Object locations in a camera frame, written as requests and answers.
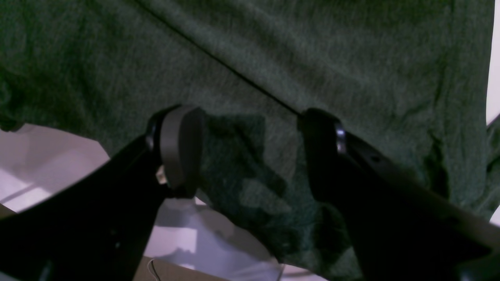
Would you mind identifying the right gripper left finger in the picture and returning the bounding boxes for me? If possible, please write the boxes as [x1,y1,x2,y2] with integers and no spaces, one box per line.
[0,105,205,281]

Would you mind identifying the dark green t-shirt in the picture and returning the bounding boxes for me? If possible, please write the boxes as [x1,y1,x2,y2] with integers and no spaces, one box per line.
[0,0,499,281]

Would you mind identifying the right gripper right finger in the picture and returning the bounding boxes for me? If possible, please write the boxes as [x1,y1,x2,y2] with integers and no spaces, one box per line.
[299,108,500,281]

